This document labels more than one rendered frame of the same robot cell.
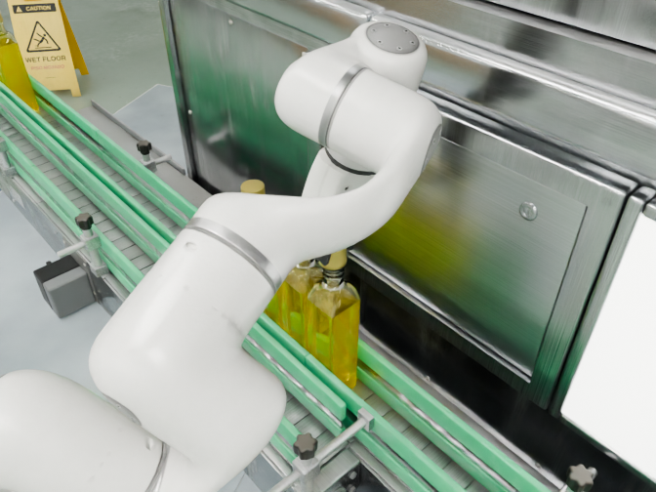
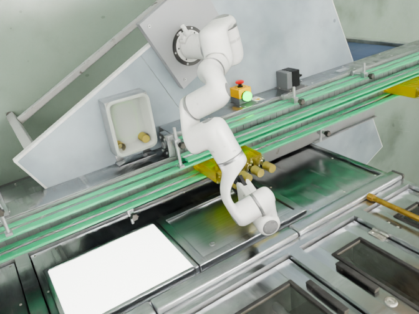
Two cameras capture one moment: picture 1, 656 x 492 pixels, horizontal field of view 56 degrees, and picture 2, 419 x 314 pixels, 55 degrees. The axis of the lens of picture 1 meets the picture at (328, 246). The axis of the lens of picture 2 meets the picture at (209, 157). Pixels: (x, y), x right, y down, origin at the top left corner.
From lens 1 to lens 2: 0.74 m
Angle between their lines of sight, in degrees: 13
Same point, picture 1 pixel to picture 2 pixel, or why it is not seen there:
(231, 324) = (212, 151)
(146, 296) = (227, 137)
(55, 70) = not seen: outside the picture
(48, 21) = not seen: outside the picture
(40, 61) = not seen: outside the picture
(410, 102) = (245, 218)
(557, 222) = (204, 248)
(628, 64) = (231, 283)
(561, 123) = (228, 261)
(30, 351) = (267, 57)
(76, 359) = (255, 73)
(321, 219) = (226, 182)
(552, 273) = (192, 240)
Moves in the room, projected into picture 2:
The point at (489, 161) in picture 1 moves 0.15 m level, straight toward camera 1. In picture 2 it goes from (232, 241) to (209, 219)
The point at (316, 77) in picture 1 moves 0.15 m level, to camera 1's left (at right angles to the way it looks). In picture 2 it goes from (264, 200) to (288, 155)
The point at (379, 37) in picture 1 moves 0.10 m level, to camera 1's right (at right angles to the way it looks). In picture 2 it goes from (271, 223) to (256, 252)
